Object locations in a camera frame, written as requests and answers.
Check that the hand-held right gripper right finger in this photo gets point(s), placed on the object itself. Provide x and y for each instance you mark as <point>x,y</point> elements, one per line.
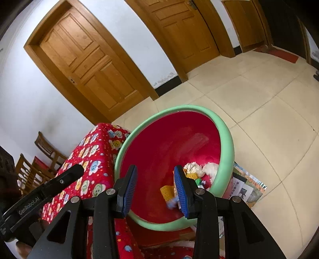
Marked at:
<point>182,194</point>

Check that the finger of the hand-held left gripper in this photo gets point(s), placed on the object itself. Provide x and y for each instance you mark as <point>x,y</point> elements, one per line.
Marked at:
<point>64,179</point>

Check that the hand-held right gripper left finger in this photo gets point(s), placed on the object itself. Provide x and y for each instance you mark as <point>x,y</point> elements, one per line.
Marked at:
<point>128,193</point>

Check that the white paper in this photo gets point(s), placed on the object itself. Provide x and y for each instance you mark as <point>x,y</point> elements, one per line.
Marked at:
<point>172,204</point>

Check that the large yellow foam fruit net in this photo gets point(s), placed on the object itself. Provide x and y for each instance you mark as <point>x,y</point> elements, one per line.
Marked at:
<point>167,193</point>

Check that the small yellow foam fruit net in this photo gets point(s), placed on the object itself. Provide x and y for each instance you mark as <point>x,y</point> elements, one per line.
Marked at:
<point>190,175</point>

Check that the large white plastic bag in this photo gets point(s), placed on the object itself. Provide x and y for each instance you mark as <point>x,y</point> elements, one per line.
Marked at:
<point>210,170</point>

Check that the red basin with green rim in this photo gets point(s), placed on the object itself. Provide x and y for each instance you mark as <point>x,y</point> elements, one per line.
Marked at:
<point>169,144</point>

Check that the person's left hand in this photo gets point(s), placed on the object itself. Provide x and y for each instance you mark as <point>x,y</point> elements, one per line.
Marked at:
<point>22,251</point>

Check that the tall wooden chair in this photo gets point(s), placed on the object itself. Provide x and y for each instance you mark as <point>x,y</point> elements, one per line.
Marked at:
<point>27,169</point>

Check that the red flower print tablecloth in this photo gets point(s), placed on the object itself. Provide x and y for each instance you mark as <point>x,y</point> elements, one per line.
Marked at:
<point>94,154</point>

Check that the small wooden chair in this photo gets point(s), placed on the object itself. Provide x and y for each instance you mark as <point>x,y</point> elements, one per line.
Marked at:
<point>44,144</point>

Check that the stack of magazines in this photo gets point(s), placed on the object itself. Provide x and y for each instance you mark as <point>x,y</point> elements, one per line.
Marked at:
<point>246,191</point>

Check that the wide wooden panel door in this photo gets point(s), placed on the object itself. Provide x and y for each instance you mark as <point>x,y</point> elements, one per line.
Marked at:
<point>82,57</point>

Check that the wooden door with latch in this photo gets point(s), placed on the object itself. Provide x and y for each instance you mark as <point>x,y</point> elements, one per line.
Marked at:
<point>182,32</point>

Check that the red floor mat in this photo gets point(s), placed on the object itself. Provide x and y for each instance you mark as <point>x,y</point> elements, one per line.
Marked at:
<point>284,56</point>

